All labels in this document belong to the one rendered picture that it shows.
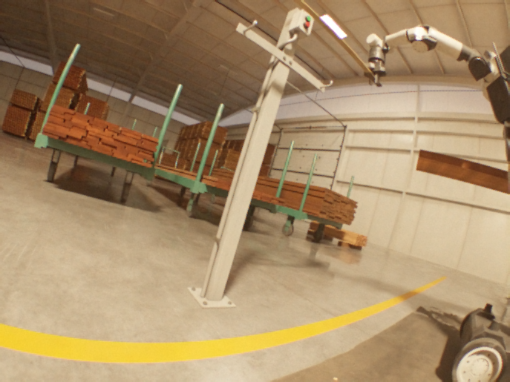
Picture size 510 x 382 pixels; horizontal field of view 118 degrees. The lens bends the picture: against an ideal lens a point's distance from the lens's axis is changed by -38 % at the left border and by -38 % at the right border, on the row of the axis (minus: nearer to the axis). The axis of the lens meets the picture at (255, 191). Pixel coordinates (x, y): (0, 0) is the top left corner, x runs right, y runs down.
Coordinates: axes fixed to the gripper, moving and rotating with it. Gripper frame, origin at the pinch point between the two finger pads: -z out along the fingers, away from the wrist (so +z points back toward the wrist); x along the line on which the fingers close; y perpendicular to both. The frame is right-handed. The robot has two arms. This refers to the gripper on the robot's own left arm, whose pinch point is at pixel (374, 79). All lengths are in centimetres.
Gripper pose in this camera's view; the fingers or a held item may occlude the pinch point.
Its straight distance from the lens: 129.2
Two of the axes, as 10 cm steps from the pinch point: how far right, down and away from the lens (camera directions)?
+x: -5.8, -1.5, 8.0
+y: -7.6, -2.5, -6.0
